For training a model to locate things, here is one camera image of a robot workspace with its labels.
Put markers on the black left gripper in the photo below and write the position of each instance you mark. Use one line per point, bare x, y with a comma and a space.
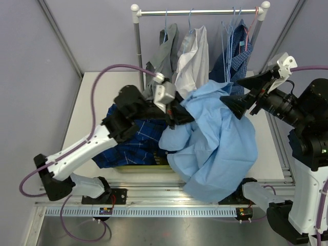
176, 113

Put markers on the white slotted cable duct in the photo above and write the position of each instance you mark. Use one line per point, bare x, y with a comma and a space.
142, 212

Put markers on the dark blue plaid shirt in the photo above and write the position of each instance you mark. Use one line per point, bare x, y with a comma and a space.
141, 149

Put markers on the olive green plastic basket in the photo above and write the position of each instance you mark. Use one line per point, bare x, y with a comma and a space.
161, 167

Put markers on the grey shirt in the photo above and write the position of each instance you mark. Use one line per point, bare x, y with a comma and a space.
165, 58

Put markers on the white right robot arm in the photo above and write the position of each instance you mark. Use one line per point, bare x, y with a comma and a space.
304, 218

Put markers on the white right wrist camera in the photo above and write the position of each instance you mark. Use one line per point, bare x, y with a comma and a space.
281, 65

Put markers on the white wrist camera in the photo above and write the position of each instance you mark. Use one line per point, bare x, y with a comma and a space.
164, 92
281, 65

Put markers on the metal clothes rack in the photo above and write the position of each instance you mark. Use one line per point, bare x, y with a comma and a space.
137, 13

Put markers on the pink hanger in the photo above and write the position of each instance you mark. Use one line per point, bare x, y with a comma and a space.
250, 27

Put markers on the blue small-check shirt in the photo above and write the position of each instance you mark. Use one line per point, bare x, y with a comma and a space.
239, 61

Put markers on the aluminium mounting rail frame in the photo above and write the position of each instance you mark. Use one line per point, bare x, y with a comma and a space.
275, 166

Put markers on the light blue shirt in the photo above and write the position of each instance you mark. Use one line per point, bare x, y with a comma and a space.
214, 153

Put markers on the white shirt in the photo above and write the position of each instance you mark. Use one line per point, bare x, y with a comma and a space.
193, 62

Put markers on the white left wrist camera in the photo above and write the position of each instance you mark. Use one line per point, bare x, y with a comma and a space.
164, 92

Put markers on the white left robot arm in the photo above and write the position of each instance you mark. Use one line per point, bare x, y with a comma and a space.
57, 171

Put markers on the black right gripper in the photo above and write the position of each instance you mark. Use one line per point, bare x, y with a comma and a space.
239, 104

